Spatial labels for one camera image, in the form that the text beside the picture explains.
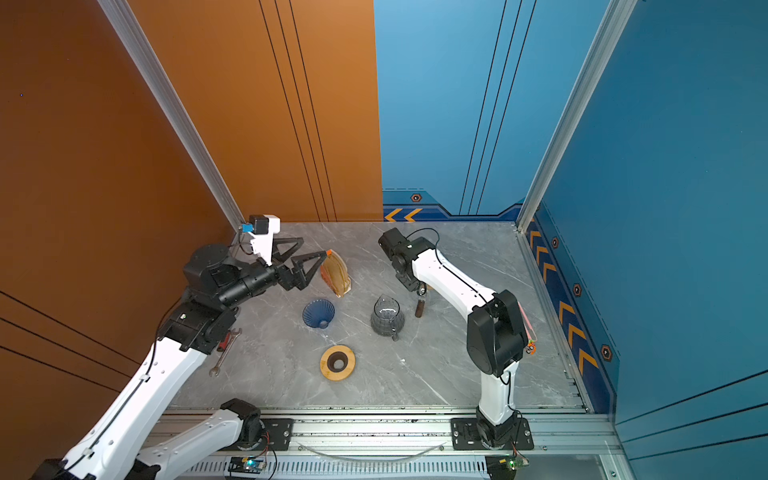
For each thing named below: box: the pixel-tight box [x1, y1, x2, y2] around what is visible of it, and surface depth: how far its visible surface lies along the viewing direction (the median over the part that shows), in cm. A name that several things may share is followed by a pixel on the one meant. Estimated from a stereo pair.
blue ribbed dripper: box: [302, 299, 336, 329], surface depth 94 cm
